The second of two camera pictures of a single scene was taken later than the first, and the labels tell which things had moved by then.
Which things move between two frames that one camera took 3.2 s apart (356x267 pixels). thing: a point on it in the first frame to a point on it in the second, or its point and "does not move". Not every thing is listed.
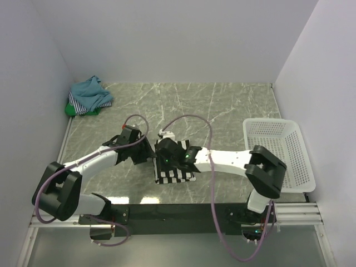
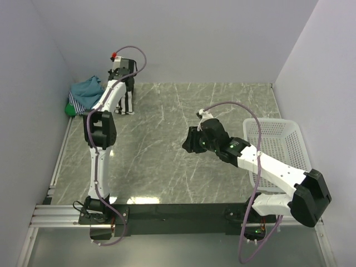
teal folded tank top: [90, 93] does not move
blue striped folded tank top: [80, 109] does not move
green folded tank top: [70, 110] does not move
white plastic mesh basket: [282, 139] does not move
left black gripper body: [136, 151] to [111, 72]
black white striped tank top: [173, 175] to [124, 105]
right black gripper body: [163, 162] to [207, 145]
